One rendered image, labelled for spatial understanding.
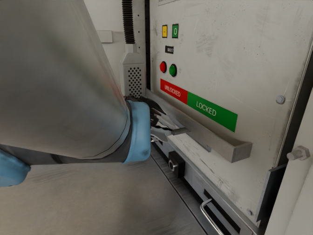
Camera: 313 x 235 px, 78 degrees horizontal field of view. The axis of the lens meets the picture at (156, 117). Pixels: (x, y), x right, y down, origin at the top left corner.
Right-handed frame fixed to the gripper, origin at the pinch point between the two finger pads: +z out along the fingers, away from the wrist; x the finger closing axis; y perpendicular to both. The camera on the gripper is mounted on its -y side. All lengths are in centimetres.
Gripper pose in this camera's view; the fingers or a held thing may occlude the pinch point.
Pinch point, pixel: (169, 128)
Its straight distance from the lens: 47.2
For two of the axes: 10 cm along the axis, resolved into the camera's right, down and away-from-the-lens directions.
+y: 4.0, 3.7, -8.4
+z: 7.9, 3.2, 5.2
